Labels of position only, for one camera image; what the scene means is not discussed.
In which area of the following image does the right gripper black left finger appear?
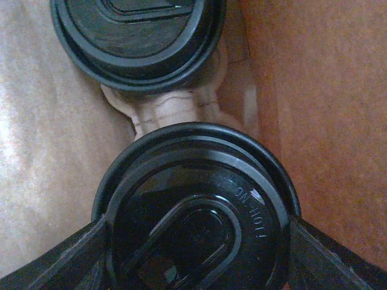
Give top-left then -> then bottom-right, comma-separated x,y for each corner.
1,216 -> 107,289

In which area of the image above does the single black cup lid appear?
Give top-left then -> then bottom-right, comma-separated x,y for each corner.
50,1 -> 227,94

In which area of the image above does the single pulp cup carrier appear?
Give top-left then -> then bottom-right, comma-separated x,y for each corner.
100,38 -> 249,141

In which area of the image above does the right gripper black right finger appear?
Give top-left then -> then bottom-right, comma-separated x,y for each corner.
288,216 -> 386,289

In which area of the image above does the brown kraft paper bag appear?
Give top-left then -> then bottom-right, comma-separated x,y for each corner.
1,1 -> 386,276

